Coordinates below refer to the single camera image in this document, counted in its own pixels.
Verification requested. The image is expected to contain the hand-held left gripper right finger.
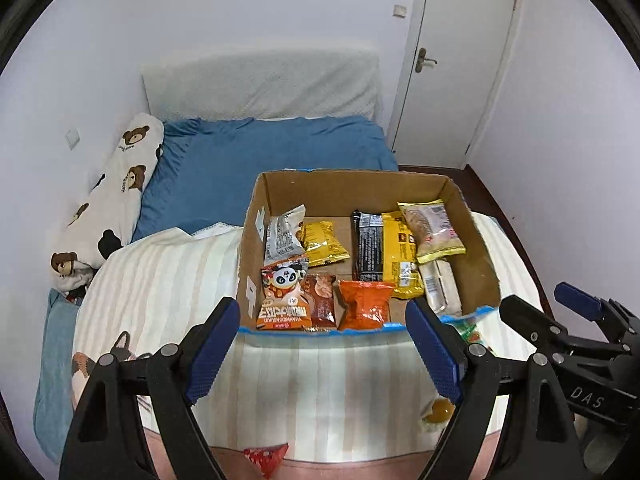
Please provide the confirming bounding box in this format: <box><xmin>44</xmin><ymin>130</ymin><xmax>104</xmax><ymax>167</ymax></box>
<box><xmin>404</xmin><ymin>297</ymin><xmax>587</xmax><ymax>480</ymax></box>

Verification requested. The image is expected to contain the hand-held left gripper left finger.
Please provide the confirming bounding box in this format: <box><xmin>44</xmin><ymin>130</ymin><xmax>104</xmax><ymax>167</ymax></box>
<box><xmin>59</xmin><ymin>296</ymin><xmax>242</xmax><ymax>480</ymax></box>

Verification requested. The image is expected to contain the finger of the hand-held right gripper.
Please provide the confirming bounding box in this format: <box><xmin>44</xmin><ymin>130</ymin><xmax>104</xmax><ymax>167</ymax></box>
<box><xmin>499</xmin><ymin>294</ymin><xmax>627</xmax><ymax>359</ymax></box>
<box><xmin>553</xmin><ymin>282</ymin><xmax>640</xmax><ymax>347</ymax></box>

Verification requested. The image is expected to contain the white bread packet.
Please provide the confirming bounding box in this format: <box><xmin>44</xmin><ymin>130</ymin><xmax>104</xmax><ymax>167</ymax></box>
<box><xmin>419</xmin><ymin>259</ymin><xmax>463</xmax><ymax>317</ymax></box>

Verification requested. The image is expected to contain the orange snack packet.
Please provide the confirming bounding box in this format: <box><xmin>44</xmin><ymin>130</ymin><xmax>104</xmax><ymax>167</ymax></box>
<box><xmin>337</xmin><ymin>280</ymin><xmax>396</xmax><ymax>331</ymax></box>

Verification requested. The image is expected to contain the panda print snack packet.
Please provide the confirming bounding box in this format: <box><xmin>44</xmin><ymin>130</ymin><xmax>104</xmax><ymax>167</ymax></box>
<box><xmin>256</xmin><ymin>255</ymin><xmax>313</xmax><ymax>331</ymax></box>

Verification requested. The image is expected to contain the large black and yellow packet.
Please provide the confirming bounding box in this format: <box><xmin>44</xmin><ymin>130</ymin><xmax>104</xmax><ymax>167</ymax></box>
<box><xmin>350</xmin><ymin>209</ymin><xmax>426</xmax><ymax>301</ymax></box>

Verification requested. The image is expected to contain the brown snack packet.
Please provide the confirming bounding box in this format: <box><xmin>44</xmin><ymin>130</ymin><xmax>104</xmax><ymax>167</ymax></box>
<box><xmin>304</xmin><ymin>274</ymin><xmax>337</xmax><ymax>326</ymax></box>

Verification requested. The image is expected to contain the beige packet with yellow edges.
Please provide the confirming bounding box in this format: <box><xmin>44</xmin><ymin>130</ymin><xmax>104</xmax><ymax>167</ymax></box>
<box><xmin>397</xmin><ymin>199</ymin><xmax>467</xmax><ymax>265</ymax></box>

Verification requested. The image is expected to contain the grey and white snack packet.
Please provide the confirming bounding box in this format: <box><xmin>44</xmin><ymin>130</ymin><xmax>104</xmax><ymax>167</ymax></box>
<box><xmin>264</xmin><ymin>204</ymin><xmax>307</xmax><ymax>267</ymax></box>

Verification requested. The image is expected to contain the small yellow snack packet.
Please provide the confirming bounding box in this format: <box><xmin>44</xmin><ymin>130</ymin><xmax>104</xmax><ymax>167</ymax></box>
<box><xmin>300</xmin><ymin>220</ymin><xmax>352</xmax><ymax>267</ymax></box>

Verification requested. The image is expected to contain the cardboard box blue print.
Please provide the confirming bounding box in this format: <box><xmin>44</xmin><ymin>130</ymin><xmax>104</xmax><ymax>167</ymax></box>
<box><xmin>237</xmin><ymin>169</ymin><xmax>502</xmax><ymax>336</ymax></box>

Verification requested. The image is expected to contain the green candy packet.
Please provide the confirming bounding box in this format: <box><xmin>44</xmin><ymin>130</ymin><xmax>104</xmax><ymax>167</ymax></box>
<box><xmin>447</xmin><ymin>317</ymin><xmax>493</xmax><ymax>356</ymax></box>

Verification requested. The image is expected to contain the clear packet with brown egg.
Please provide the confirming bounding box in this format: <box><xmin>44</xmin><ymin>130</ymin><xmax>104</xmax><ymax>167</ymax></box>
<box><xmin>419</xmin><ymin>396</ymin><xmax>457</xmax><ymax>428</ymax></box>

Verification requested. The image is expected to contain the striped blanket with cat print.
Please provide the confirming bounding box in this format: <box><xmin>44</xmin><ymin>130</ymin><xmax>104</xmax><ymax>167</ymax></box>
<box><xmin>70</xmin><ymin>210</ymin><xmax>546</xmax><ymax>480</ymax></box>

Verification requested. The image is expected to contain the small red snack packet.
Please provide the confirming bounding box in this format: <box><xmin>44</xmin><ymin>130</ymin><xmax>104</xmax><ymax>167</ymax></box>
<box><xmin>243</xmin><ymin>442</ymin><xmax>291</xmax><ymax>480</ymax></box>

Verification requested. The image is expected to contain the bear print long pillow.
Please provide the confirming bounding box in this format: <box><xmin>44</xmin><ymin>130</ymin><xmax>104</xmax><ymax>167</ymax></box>
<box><xmin>50</xmin><ymin>112</ymin><xmax>166</xmax><ymax>296</ymax></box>

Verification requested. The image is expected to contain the blue bedsheet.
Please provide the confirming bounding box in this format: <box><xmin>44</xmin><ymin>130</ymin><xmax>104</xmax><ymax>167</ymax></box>
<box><xmin>32</xmin><ymin>116</ymin><xmax>401</xmax><ymax>463</ymax></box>

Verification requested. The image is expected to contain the white door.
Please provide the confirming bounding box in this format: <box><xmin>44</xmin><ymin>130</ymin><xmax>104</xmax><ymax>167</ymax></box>
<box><xmin>387</xmin><ymin>0</ymin><xmax>526</xmax><ymax>171</ymax></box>

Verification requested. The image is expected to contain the white quilted headboard cushion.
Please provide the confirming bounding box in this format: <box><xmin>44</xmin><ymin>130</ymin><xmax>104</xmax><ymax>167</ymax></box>
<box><xmin>141</xmin><ymin>45</ymin><xmax>383</xmax><ymax>123</ymax></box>

